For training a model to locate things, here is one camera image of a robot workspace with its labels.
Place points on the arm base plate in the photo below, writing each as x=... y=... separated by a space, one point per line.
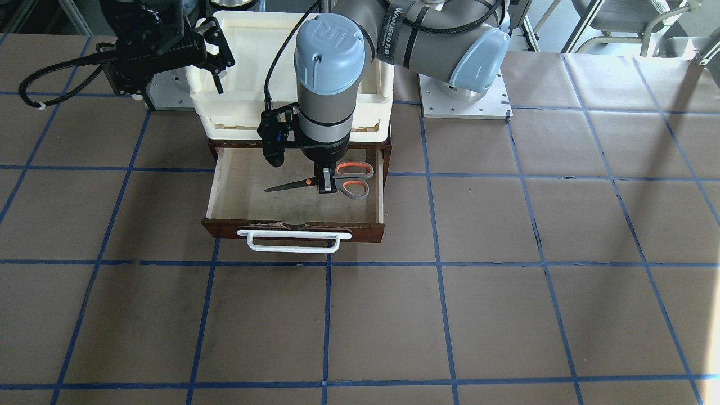
x=169 y=91
x=440 y=100

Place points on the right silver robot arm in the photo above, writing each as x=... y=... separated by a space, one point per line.
x=164 y=12

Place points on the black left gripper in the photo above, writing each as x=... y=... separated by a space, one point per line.
x=325 y=152

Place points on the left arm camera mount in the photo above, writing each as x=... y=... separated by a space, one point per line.
x=279 y=129

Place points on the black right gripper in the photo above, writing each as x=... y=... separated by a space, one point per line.
x=147 y=23

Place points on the brown wooden drawer cabinet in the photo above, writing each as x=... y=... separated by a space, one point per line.
x=241 y=199

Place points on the white drawer handle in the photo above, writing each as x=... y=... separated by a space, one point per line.
x=331 y=239

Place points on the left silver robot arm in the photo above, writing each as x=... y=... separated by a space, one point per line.
x=461 y=45

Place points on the orange grey handled scissors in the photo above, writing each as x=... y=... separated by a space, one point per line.
x=351 y=178

